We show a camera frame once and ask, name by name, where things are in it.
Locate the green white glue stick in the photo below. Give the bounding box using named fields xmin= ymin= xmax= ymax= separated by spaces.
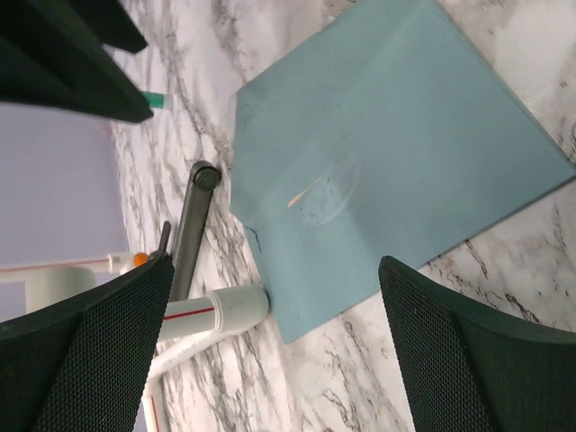
xmin=141 ymin=91 xmax=172 ymax=110

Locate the grey metal rod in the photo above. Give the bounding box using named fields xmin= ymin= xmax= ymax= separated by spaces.
xmin=169 ymin=160 xmax=221 ymax=302

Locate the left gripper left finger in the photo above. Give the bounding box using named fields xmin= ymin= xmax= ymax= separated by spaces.
xmin=1 ymin=254 xmax=174 ymax=431

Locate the white pvc pipe frame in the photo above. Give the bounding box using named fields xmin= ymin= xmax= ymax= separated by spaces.
xmin=0 ymin=251 xmax=271 ymax=432

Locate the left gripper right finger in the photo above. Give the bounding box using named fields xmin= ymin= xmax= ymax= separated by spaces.
xmin=379 ymin=256 xmax=575 ymax=431

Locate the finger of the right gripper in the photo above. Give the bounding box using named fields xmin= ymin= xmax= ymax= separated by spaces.
xmin=1 ymin=1 xmax=152 ymax=122
xmin=93 ymin=0 xmax=148 ymax=53

